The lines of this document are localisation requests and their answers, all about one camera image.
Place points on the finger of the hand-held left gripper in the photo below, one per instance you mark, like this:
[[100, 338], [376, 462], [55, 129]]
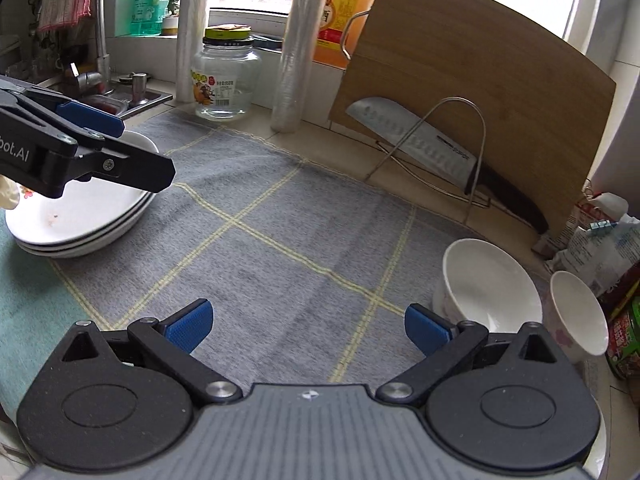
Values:
[[90, 117], [135, 167]]

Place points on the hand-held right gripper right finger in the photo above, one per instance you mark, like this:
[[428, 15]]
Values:
[[425, 330]]

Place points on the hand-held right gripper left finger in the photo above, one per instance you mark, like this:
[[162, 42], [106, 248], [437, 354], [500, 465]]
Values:
[[187, 325]]

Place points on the white plate with fruit print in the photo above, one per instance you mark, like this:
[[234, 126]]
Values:
[[75, 210], [65, 246], [65, 255]]

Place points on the white bowl with floral print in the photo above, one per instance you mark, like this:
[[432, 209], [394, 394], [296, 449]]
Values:
[[490, 280], [575, 310]]

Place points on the person's left hand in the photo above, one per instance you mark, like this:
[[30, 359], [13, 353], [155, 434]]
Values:
[[7, 194]]

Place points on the steel sink knob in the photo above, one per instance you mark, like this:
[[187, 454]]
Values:
[[139, 87]]

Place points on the steel sink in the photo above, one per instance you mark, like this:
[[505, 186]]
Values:
[[155, 97]]

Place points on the steel faucet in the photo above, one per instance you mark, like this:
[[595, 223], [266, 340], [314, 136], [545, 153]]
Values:
[[100, 35]]

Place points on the pink dishcloth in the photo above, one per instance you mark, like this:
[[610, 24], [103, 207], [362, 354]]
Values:
[[62, 5]]

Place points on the glass jar with yellow label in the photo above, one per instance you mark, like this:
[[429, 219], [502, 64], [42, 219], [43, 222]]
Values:
[[225, 75]]

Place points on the small potted plant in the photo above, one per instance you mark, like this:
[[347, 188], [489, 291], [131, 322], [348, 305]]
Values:
[[172, 10]]

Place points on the thin plastic wrap roll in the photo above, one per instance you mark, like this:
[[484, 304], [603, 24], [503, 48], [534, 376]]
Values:
[[192, 20]]

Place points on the teal mat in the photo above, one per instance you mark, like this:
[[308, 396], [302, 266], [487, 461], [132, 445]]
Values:
[[30, 310]]

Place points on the grey checked cloth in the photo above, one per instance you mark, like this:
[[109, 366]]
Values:
[[300, 210]]

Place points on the white bag with blue clip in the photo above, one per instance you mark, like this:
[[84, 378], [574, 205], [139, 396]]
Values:
[[595, 250]]

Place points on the thick plastic wrap roll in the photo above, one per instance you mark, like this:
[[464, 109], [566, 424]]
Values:
[[300, 50]]

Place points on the green food packet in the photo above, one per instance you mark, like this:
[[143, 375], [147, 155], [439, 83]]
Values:
[[627, 340]]

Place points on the orange cooking oil bottle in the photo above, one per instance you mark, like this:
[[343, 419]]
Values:
[[345, 10]]

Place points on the wooden cutting board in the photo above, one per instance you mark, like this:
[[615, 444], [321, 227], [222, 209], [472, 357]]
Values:
[[475, 50]]

